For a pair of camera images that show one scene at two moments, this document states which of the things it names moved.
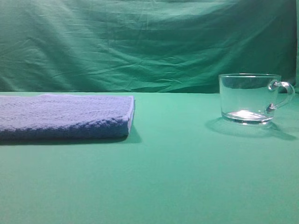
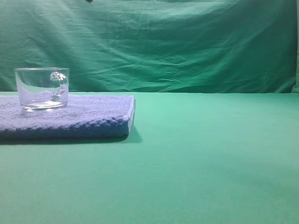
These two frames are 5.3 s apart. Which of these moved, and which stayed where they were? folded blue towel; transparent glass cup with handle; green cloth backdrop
Moved: transparent glass cup with handle
Stayed: green cloth backdrop; folded blue towel
